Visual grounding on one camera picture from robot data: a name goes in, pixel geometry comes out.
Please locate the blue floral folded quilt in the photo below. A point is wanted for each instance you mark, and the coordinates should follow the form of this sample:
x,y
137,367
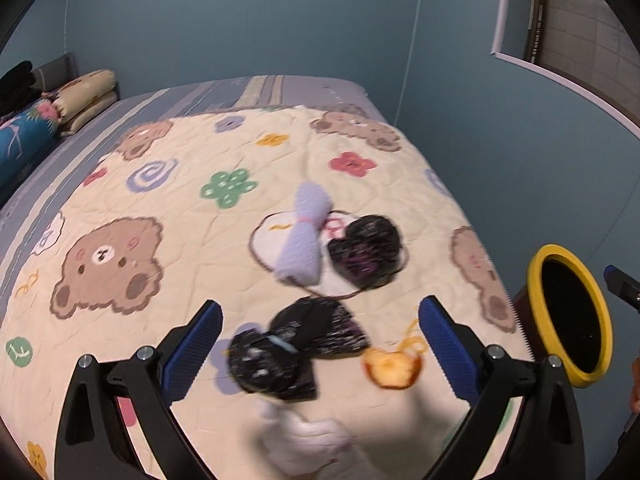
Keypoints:
x,y
20,145

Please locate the grey padded headboard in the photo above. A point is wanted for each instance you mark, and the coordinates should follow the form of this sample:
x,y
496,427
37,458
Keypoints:
x,y
55,67

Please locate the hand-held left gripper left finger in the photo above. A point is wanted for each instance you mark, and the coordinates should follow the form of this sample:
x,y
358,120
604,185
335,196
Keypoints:
x,y
192,347

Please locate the window with white frame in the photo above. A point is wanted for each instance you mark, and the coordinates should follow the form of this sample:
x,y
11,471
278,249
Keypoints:
x,y
585,15

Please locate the bed with grey striped sheet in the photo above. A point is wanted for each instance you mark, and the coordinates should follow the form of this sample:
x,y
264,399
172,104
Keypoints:
x,y
210,92

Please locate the person's right hand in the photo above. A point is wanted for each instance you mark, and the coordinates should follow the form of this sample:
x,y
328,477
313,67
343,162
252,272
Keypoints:
x,y
636,385

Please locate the black patterned sock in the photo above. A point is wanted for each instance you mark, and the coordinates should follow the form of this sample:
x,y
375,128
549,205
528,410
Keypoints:
x,y
367,250

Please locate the beige folded pillows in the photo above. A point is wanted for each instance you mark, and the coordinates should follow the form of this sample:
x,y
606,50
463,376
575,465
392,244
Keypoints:
x,y
82,95

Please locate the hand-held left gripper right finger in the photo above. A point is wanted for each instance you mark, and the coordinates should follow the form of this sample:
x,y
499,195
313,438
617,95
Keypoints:
x,y
450,350

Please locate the cream bear-print quilted blanket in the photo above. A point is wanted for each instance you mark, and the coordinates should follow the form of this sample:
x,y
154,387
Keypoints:
x,y
175,240

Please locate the black folded clothes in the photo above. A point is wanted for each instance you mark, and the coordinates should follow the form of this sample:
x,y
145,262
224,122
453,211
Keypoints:
x,y
15,87

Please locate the yellow-rimmed dark trash can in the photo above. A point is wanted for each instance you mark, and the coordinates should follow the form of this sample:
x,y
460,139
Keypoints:
x,y
570,320

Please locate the white sock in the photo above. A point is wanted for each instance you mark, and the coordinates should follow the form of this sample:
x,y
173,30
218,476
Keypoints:
x,y
310,445

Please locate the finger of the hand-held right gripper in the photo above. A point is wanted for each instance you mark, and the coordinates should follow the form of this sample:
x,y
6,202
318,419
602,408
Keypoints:
x,y
622,285

